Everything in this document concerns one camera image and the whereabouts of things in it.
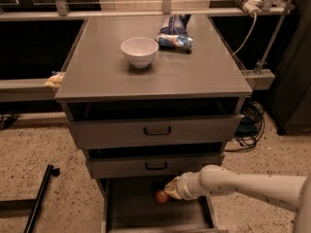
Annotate white power strip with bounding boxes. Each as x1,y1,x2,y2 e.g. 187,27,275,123
233,0,259,17

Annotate black cable bundle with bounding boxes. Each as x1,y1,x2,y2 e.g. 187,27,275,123
225,101,266,153

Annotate grey drawer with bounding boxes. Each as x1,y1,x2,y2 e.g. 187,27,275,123
69,115,242,150
100,175,218,233
86,153,225,179

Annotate grey metal rail frame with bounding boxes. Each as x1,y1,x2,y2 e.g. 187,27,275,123
0,0,295,103

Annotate grey middle drawer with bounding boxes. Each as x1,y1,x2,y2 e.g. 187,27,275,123
86,153,225,179

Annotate blue chip bag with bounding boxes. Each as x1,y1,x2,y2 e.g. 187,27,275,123
155,15,193,52

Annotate grey bottom drawer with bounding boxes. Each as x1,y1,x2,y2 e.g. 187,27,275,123
100,175,218,233

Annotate black metal bar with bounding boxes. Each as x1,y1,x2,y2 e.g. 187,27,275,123
23,164,60,233

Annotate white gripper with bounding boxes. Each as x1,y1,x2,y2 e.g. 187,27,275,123
164,172,203,201

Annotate grey drawer cabinet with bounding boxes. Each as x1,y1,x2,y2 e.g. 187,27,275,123
54,14,254,233

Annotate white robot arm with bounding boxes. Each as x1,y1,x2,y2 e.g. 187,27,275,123
164,165,311,233

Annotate white power cable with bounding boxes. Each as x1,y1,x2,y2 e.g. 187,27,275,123
230,13,259,57

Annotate grey top drawer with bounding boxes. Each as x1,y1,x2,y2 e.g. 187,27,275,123
69,115,242,150

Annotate white bowl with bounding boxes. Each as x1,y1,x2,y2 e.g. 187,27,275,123
121,37,158,68

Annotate red apple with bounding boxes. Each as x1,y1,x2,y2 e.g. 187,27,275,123
155,189,169,204

